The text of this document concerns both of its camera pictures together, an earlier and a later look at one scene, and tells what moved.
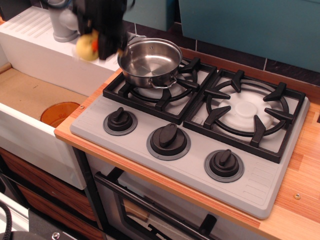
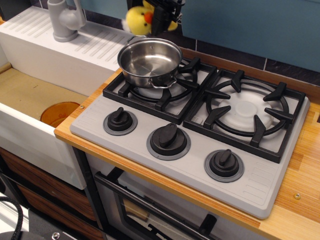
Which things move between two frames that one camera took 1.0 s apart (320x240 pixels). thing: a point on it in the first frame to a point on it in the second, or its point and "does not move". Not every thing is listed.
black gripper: [105, 17] to [162, 17]
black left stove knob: [120, 123] does not move
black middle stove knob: [168, 142] does not move
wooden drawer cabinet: [50, 198] does not move
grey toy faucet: [64, 21] does not move
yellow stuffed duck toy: [87, 46] to [138, 19]
